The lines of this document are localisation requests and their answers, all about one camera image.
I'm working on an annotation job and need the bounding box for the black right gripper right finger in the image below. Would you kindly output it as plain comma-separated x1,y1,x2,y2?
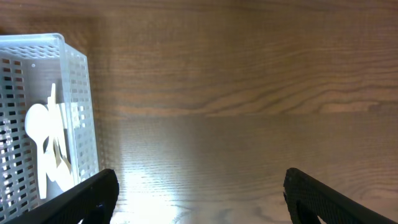
284,167,394,224

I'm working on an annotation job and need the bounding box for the clear plastic basket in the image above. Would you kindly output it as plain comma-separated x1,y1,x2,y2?
1,33,99,223

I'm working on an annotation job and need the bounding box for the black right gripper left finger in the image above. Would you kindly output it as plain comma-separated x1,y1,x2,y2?
7,169,119,224

